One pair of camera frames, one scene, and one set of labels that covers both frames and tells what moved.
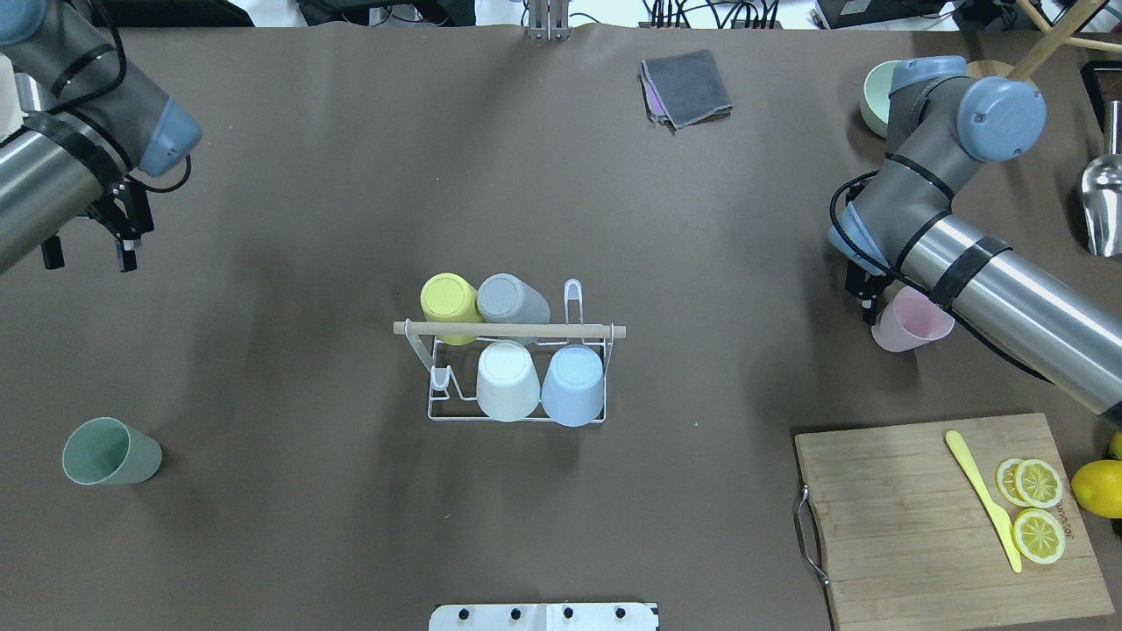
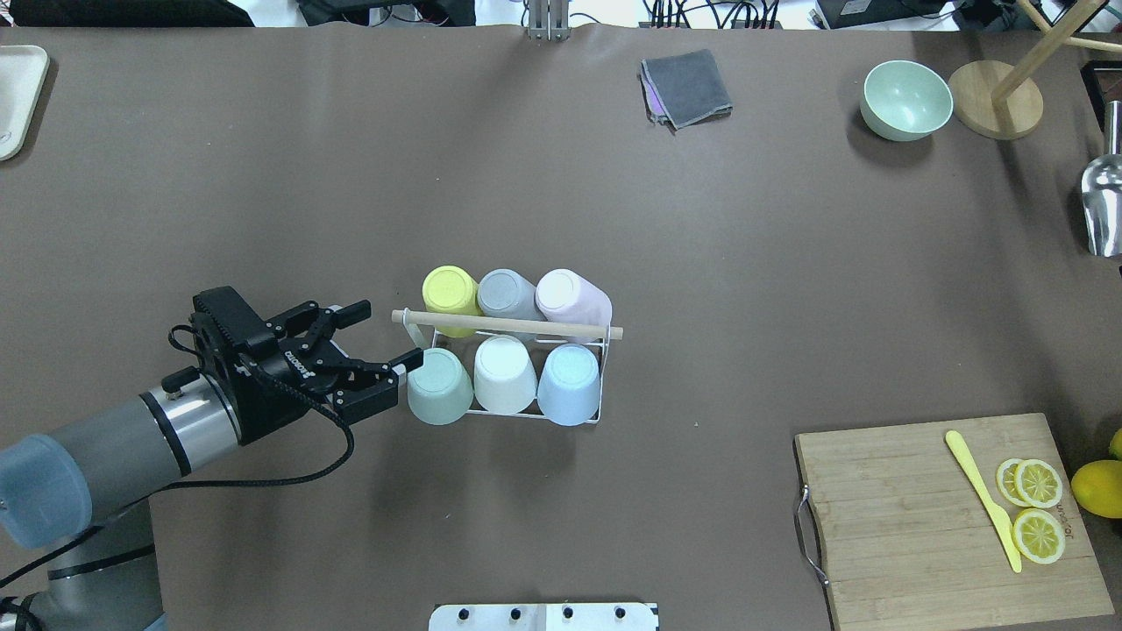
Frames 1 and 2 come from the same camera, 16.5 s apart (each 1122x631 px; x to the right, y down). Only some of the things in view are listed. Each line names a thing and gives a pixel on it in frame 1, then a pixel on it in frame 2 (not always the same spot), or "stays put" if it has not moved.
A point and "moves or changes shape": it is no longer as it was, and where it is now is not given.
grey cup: x=505 y=298 stays put
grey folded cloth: x=683 y=89 stays put
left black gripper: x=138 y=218 -> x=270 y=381
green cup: x=106 y=450 moves or changes shape
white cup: x=507 y=384 stays put
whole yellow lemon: x=1097 y=488 stays put
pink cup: x=910 y=320 -> x=563 y=295
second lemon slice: x=1007 y=482 stays put
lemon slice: x=1038 y=483 stays put
